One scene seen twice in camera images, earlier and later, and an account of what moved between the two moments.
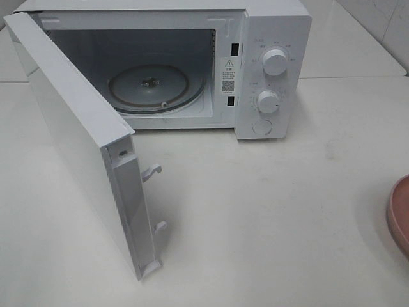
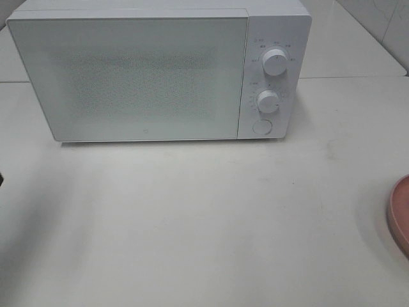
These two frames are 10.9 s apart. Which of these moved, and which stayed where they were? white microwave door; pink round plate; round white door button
Moved: white microwave door
Stayed: round white door button; pink round plate
